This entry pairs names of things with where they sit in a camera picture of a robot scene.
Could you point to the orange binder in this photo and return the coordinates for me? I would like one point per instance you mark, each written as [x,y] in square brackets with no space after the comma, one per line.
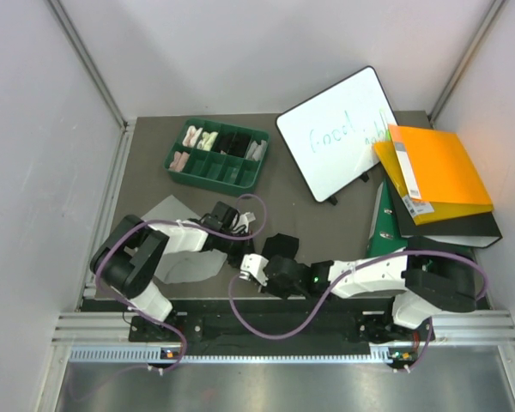
[432,174]

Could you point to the white slotted cable duct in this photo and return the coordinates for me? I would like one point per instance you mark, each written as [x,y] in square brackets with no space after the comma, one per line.
[158,355]

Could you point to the black binder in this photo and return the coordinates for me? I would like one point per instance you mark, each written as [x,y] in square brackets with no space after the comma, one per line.
[478,231]

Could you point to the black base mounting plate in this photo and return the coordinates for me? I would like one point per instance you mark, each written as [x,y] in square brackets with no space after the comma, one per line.
[341,326]

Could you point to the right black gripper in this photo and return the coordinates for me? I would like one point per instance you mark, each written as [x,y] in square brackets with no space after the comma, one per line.
[269,287]

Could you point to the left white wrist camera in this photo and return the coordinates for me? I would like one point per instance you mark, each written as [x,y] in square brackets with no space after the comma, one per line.
[247,218]

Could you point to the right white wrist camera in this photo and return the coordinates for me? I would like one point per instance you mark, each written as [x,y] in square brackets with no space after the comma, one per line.
[252,269]

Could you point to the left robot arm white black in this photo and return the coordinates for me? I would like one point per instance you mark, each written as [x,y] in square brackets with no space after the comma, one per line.
[127,261]

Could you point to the pink rolled socks top-left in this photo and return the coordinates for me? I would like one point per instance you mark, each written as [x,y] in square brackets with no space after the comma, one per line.
[192,136]

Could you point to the black underwear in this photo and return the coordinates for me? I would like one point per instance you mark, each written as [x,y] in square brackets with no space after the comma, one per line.
[234,144]
[282,245]

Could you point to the pink rolled socks bottom-left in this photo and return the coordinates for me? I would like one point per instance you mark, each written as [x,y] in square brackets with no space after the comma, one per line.
[179,161]

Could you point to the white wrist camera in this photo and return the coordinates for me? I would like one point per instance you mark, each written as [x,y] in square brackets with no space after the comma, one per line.
[247,218]
[252,269]

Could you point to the green binder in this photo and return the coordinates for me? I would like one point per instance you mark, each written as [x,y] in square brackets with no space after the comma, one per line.
[385,237]

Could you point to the black rolled underwear in tray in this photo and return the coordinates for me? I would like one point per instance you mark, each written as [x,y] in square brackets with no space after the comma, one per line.
[234,144]

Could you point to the cream rolled socks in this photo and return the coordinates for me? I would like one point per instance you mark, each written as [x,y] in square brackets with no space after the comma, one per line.
[207,140]

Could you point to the white whiteboard black frame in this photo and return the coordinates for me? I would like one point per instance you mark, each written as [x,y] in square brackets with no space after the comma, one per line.
[331,134]

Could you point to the aluminium frame rail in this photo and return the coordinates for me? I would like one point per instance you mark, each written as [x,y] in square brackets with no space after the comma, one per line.
[61,15]

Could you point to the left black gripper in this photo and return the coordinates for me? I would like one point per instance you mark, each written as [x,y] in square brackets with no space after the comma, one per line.
[246,247]

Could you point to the grey underwear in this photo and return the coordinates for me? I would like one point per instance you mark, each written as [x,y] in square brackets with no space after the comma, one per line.
[182,267]

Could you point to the green compartment tray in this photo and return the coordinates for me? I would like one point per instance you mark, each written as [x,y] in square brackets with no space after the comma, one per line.
[222,173]

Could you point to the grey rolled socks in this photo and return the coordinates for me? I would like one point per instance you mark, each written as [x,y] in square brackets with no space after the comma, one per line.
[256,151]

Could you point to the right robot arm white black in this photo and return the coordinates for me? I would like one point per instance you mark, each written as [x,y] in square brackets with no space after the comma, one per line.
[426,276]

